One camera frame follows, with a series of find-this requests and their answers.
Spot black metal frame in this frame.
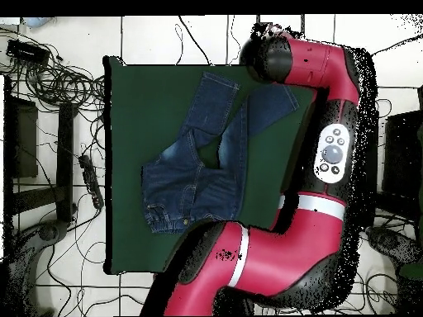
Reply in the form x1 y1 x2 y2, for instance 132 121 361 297
376 83 423 229
2 74 79 232

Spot black flat device box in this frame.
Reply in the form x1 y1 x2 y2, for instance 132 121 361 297
5 38 51 66

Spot black power strip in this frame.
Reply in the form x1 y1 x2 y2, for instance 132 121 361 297
78 154 106 210

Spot black cable tangle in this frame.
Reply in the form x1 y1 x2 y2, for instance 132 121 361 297
0 26 107 115

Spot dark green table cloth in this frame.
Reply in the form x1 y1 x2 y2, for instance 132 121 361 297
102 55 318 275

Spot blue denim jeans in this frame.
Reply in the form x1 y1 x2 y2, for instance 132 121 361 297
140 71 301 235

